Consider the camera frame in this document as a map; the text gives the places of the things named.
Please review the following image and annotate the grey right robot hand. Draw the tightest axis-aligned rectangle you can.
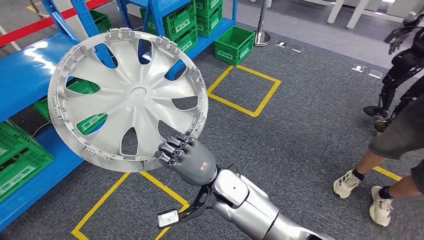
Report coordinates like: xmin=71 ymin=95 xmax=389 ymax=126
xmin=153 ymin=132 xmax=219 ymax=187

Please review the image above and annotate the silver wheel hubcap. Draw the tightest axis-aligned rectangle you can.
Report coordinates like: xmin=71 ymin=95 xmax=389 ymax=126
xmin=47 ymin=27 xmax=210 ymax=173

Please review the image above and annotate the blue steel shelf rack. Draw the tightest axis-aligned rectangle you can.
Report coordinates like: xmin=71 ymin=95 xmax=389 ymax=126
xmin=115 ymin=0 xmax=238 ymax=82
xmin=0 ymin=0 xmax=120 ymax=233

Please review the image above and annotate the open green plastic crate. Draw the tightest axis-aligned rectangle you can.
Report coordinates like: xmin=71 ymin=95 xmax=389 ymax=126
xmin=213 ymin=25 xmax=256 ymax=67

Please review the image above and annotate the stacked green plastic crate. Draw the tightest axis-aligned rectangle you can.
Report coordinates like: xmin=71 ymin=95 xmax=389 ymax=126
xmin=162 ymin=0 xmax=198 ymax=35
xmin=195 ymin=0 xmax=223 ymax=19
xmin=197 ymin=6 xmax=223 ymax=38
xmin=173 ymin=28 xmax=200 ymax=55

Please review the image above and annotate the folded flat green crate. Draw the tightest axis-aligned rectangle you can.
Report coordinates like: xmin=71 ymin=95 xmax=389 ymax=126
xmin=0 ymin=119 xmax=56 ymax=204

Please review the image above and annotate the yellow floor tape line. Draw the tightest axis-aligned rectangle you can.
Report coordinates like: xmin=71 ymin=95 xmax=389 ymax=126
xmin=373 ymin=165 xmax=403 ymax=182

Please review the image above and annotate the person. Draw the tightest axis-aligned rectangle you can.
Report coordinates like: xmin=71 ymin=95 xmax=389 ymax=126
xmin=332 ymin=75 xmax=424 ymax=228

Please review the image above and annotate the red barrier belt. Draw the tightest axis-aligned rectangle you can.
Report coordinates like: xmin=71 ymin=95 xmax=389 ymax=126
xmin=0 ymin=0 xmax=112 ymax=48

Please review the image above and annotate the white desk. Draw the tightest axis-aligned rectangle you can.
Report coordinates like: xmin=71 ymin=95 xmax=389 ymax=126
xmin=326 ymin=0 xmax=424 ymax=31

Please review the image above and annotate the black exoskeleton rig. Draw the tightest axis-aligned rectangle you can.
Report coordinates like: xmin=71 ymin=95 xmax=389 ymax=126
xmin=362 ymin=11 xmax=424 ymax=134

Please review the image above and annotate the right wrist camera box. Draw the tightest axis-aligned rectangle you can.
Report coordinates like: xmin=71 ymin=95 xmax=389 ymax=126
xmin=156 ymin=208 xmax=181 ymax=229

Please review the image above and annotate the chrome stanchion post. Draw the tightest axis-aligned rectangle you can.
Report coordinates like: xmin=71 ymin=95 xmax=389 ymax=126
xmin=253 ymin=0 xmax=273 ymax=47

